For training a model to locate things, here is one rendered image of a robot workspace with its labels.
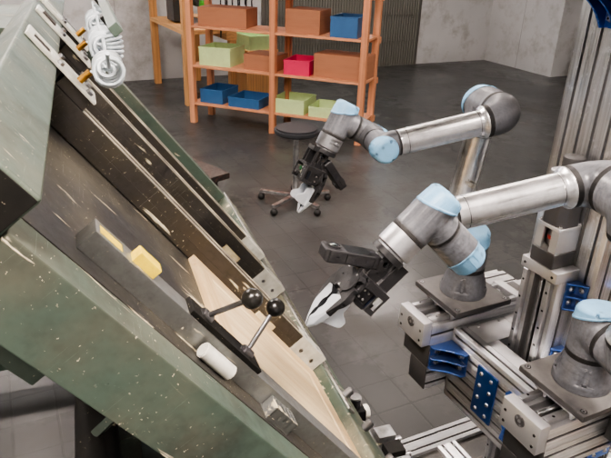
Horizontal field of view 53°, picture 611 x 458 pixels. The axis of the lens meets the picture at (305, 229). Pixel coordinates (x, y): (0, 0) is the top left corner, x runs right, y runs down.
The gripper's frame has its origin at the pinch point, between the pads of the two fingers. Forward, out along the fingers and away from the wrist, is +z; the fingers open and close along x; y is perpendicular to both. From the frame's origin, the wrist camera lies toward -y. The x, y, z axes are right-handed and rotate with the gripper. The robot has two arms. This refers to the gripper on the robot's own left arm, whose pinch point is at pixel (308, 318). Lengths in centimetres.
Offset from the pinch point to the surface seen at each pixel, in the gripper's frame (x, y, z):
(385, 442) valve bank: 29, 70, 21
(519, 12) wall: 937, 488, -486
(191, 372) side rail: -26.5, -25.4, 9.7
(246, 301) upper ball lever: -6.9, -16.2, 2.7
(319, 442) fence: -0.9, 23.7, 19.0
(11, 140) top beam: -22, -61, 1
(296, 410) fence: -1.4, 12.8, 15.8
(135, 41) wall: 905, 36, 39
